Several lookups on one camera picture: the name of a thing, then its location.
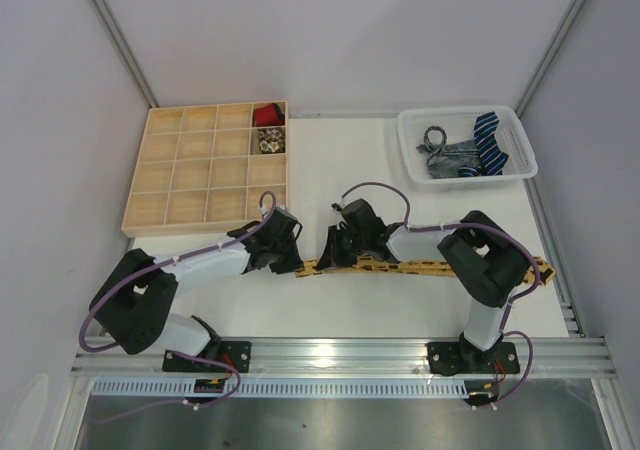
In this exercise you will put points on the left aluminium frame post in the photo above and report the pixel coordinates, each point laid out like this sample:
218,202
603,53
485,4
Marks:
118,40

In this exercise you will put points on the yellow patterned tie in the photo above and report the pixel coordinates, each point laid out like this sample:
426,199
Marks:
366,264

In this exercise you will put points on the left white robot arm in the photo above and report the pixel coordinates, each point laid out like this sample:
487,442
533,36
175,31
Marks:
132,309

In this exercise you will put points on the white slotted cable duct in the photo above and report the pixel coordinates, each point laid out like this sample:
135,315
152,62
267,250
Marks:
280,387

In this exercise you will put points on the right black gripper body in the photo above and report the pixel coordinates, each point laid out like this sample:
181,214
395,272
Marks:
345,243

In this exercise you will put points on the wooden compartment tray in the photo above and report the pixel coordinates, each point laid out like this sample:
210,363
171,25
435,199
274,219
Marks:
199,171

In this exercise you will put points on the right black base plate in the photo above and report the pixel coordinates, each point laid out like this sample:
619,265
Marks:
450,358

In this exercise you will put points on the right aluminium frame post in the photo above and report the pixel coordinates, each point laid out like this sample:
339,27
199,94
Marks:
568,20

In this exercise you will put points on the grey paisley tie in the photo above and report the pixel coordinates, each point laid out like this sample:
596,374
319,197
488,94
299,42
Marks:
443,159

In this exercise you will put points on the blue striped tie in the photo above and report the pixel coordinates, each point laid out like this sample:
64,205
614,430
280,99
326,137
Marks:
491,159

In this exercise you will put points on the white plastic basket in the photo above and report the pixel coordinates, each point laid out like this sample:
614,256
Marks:
458,123

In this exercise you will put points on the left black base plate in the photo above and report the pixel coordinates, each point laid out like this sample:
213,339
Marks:
236,354

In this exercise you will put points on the rolled red tie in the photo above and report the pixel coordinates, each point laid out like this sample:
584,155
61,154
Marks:
268,115

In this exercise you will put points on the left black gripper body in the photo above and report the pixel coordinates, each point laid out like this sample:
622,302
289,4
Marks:
279,248

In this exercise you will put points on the aluminium frame post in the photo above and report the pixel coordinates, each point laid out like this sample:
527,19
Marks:
568,20
118,40

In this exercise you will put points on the rolled floral tie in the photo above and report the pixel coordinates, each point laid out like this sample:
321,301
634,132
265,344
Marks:
271,140

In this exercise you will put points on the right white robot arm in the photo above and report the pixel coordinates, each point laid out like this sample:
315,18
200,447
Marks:
493,267

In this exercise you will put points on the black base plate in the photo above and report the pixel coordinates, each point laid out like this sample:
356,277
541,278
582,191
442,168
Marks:
236,354
450,358

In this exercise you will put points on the aluminium mounting rail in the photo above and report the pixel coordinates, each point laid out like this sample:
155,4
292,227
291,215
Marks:
561,358

